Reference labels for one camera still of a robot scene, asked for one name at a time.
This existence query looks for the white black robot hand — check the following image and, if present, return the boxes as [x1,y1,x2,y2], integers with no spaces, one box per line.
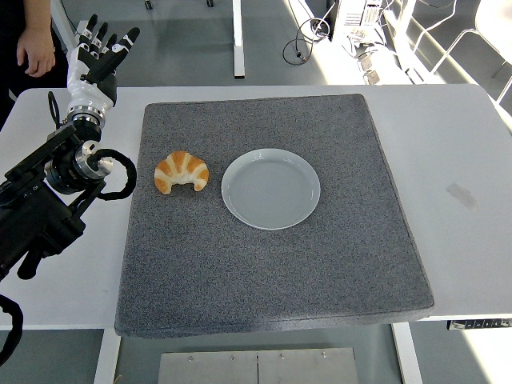
[65,14,141,115]

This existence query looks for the golden croissant bread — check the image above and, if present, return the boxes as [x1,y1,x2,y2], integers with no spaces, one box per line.
[154,150,210,196]

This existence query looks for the pale grey round plate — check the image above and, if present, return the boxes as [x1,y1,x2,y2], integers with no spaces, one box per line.
[221,148,322,232]

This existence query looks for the grey metal plate with screws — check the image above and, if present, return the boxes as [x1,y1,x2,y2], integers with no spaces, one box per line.
[157,347,359,384]

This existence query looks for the person's hand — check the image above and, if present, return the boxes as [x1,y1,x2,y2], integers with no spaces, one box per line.
[16,26,56,78]

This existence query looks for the white desk leg with foot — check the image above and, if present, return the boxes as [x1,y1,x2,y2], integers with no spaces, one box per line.
[231,0,246,78]
[50,0,91,49]

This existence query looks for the person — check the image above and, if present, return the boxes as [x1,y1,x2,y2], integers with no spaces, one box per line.
[0,0,71,131]

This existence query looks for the grey felt mat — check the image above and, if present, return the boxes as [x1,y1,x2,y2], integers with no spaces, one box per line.
[114,93,436,339]

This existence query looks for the white table leg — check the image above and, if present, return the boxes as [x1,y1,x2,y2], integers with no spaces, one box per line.
[391,322,424,384]
[94,328,121,384]

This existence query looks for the white computer tower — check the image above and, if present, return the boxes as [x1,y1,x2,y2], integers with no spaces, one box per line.
[331,0,386,43]

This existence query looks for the white power strip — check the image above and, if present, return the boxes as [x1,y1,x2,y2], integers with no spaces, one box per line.
[355,43,425,85]

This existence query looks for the clear tape patch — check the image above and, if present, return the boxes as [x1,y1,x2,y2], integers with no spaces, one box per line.
[446,182,478,211]

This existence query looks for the black table control panel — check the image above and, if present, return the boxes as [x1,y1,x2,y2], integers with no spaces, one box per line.
[446,318,512,331]

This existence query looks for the black floor cable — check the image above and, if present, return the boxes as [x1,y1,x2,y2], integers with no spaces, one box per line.
[282,18,333,65]

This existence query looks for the white wire-frame chair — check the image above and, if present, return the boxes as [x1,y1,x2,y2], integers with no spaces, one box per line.
[411,0,512,104]

